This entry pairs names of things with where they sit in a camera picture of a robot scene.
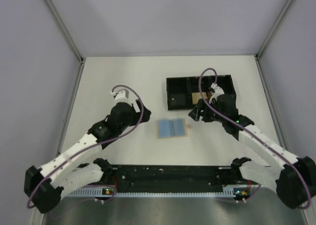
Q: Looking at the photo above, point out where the grey slotted cable duct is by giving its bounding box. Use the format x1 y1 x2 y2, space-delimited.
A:
67 187 250 198

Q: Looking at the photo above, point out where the aluminium front rail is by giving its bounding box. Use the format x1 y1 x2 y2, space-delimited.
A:
56 167 309 186

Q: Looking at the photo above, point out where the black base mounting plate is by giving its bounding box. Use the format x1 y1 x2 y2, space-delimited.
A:
101 165 249 193

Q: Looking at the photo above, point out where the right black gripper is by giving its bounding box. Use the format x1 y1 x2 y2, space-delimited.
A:
189 98 227 123

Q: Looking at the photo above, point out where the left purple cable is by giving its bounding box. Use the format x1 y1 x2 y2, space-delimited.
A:
26 85 144 208

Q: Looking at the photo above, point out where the black three-compartment tray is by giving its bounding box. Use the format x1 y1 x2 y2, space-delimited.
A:
166 75 237 111

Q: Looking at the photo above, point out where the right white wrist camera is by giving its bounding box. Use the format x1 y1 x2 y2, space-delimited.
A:
208 83 225 103

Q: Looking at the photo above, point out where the gold cards stack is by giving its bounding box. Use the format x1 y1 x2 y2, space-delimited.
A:
192 92 209 105

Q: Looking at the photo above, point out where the beige card holder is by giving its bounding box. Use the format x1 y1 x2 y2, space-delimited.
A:
155 118 192 139

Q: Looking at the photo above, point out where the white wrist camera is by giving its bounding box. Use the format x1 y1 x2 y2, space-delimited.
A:
208 83 225 103
111 89 129 103

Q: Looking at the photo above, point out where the right aluminium frame post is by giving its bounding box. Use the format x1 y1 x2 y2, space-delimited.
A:
254 0 304 166

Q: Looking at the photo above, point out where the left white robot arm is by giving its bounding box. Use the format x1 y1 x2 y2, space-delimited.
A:
24 99 152 214

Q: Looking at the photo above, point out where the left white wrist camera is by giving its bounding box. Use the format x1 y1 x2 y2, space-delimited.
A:
111 89 129 103

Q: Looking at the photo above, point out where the aluminium frame post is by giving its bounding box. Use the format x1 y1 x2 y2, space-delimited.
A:
254 0 304 166
37 0 86 166

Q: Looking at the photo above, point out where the left aluminium frame post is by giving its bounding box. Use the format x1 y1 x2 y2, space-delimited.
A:
37 0 86 166

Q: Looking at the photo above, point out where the steel sheet front panel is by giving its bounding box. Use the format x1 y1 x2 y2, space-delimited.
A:
43 188 307 225

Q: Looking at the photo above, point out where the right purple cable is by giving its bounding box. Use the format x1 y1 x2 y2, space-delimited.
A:
198 68 312 209

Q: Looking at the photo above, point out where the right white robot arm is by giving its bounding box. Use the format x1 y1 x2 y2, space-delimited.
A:
188 94 316 209

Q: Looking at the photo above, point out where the purple cable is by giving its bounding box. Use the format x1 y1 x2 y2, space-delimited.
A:
198 68 312 209
26 85 144 208

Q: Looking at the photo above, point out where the light blue card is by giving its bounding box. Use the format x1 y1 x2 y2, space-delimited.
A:
158 120 185 137

